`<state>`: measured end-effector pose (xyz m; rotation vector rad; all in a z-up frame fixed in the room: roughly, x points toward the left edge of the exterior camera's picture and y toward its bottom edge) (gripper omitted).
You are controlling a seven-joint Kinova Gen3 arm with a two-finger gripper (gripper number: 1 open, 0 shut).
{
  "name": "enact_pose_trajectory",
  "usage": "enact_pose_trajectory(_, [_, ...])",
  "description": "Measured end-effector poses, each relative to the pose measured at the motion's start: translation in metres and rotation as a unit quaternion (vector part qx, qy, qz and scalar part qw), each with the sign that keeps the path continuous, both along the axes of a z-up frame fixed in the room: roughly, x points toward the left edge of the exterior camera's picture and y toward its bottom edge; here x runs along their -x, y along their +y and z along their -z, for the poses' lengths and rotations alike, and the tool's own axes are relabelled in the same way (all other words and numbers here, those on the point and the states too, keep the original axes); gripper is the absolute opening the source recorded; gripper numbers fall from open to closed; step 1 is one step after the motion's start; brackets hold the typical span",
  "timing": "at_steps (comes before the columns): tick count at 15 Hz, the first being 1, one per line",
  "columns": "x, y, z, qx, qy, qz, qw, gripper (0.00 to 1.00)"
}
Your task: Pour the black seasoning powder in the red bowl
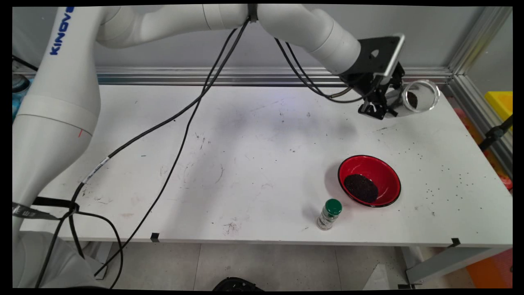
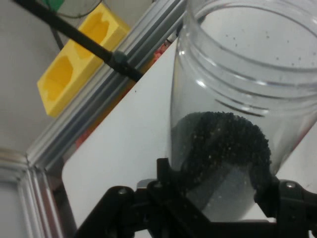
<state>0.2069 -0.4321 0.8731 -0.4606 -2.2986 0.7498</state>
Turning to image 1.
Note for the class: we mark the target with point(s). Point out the blue plastic package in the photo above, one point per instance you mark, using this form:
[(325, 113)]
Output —
[(18, 106)]

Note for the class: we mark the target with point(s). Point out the black clamp rod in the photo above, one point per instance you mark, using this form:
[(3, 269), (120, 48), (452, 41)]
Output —
[(493, 134)]

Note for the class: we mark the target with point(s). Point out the aluminium frame post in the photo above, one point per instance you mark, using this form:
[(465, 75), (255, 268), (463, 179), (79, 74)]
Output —
[(477, 39)]

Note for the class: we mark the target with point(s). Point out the short aluminium frame rail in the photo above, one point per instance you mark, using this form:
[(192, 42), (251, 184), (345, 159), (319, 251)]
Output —
[(464, 92)]

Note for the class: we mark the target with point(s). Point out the grey robot base mount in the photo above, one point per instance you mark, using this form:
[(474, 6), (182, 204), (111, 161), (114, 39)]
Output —
[(61, 266)]

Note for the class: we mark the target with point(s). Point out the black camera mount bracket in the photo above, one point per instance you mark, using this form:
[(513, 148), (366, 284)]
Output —
[(370, 53)]

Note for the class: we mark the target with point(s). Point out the red bowl black rim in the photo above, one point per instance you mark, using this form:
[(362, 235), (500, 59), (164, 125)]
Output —
[(380, 168)]

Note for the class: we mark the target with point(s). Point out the black tape marker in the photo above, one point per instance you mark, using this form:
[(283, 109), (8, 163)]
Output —
[(455, 242), (154, 237)]

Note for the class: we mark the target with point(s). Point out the clear plastic jar black seeds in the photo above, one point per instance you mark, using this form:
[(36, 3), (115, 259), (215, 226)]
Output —
[(423, 96)]

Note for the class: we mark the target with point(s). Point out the black seed pile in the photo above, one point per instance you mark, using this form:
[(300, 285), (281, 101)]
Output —
[(360, 188)]

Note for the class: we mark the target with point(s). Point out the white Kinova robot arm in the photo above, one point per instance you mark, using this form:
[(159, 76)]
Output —
[(61, 102)]

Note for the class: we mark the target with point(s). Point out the grey metal table leg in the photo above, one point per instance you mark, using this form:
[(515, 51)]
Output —
[(450, 262), (102, 252)]

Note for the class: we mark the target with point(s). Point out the long aluminium frame rail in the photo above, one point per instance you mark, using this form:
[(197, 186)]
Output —
[(163, 76)]

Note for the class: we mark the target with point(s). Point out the orange red foam mat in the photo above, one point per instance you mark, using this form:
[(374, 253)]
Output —
[(461, 116)]

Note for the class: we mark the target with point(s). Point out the yellow plastic box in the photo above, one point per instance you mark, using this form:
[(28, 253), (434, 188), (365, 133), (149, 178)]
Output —
[(499, 104)]

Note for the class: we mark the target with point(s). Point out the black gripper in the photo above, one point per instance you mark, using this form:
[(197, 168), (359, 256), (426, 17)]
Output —
[(364, 88)]

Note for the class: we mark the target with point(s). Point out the spice bottle green cap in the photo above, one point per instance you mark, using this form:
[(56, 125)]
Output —
[(327, 217)]

